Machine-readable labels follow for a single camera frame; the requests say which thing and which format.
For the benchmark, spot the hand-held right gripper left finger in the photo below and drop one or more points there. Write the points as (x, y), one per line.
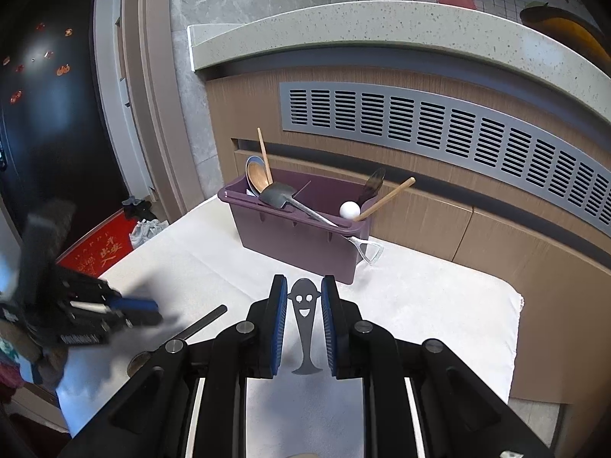
(279, 324)

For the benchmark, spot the dark door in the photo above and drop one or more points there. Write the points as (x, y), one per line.
(43, 129)

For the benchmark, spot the shovel shaped metal spoon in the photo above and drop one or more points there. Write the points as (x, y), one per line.
(277, 196)

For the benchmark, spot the red doormat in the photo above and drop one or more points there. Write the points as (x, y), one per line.
(95, 253)

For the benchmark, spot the black shoes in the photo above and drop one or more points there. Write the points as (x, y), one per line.
(136, 207)

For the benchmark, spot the blue spoon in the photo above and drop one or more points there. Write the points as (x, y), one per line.
(248, 171)

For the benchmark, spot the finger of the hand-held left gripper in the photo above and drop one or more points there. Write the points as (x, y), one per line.
(143, 319)
(138, 304)

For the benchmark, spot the white ball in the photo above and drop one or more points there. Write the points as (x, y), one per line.
(349, 210)

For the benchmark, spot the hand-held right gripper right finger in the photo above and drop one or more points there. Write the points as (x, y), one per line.
(329, 324)

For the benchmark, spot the wooden cabinet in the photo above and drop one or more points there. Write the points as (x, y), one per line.
(477, 248)

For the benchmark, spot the white shoes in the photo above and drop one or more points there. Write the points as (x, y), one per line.
(143, 231)

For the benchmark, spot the purple utensil caddy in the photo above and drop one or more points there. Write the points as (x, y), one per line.
(296, 248)

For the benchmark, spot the wooden chopstick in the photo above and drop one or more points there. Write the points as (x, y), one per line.
(386, 198)

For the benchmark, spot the speckled stone countertop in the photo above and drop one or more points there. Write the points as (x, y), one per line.
(382, 28)

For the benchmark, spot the wooden spoon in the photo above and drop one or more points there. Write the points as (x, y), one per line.
(261, 179)

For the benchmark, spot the grey vent grille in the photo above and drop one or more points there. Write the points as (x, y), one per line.
(429, 124)

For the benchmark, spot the dark brown translucent spoon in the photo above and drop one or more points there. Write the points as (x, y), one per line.
(372, 183)

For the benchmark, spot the door frame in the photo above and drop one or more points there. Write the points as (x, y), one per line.
(157, 105)

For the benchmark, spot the white table cloth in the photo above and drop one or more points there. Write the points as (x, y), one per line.
(429, 305)

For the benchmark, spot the red door magnets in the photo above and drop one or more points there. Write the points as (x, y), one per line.
(63, 69)

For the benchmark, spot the dark smiley face utensil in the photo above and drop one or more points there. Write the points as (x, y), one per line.
(305, 334)

